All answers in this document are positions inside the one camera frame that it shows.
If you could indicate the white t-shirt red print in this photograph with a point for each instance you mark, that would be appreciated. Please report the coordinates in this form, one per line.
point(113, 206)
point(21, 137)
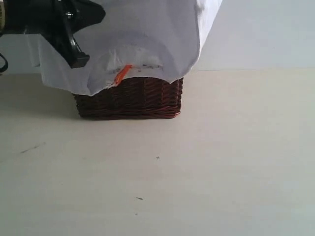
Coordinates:
point(140, 38)

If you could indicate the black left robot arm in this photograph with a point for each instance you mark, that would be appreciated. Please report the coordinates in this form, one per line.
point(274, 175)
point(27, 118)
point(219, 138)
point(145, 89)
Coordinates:
point(27, 17)

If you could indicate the orange neck label tag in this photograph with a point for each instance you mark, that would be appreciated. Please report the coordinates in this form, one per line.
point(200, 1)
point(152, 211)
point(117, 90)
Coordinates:
point(120, 76)

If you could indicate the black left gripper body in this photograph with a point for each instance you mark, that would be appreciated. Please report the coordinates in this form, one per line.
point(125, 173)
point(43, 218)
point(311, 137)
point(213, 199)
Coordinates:
point(76, 14)

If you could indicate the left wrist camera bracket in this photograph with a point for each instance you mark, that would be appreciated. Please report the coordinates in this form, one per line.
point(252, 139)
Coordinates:
point(63, 41)

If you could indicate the dark red wicker basket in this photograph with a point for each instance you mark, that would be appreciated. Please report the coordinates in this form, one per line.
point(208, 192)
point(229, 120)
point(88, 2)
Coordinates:
point(133, 98)

